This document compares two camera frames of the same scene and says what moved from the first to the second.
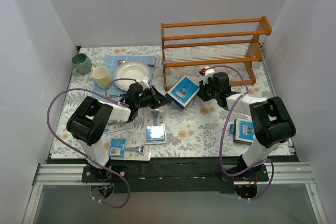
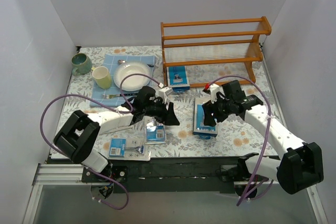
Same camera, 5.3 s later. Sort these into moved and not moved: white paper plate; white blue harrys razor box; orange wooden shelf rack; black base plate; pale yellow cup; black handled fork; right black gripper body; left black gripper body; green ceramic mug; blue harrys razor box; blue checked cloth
Moved: left black gripper body; blue harrys razor box; right black gripper body; white blue harrys razor box
Not moved: orange wooden shelf rack; white paper plate; black handled fork; green ceramic mug; pale yellow cup; black base plate; blue checked cloth
